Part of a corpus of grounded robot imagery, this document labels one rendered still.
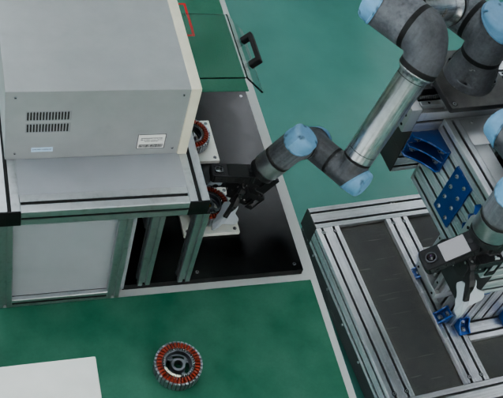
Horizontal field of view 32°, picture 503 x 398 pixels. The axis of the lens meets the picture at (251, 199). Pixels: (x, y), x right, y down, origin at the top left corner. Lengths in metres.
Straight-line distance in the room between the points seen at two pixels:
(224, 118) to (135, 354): 0.80
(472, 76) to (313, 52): 1.68
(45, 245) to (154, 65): 0.46
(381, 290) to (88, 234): 1.37
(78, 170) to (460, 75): 1.12
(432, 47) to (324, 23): 2.24
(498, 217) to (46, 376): 0.84
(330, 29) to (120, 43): 2.44
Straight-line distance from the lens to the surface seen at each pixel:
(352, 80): 3.98
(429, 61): 2.01
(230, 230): 2.24
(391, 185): 3.61
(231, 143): 2.46
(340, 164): 2.14
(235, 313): 2.15
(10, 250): 1.90
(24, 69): 1.77
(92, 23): 1.89
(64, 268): 2.00
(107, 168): 1.88
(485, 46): 2.41
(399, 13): 2.02
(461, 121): 2.54
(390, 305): 2.99
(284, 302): 2.20
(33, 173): 1.85
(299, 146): 2.07
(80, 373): 1.51
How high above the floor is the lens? 2.55
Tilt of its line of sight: 50 degrees down
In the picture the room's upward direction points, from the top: 20 degrees clockwise
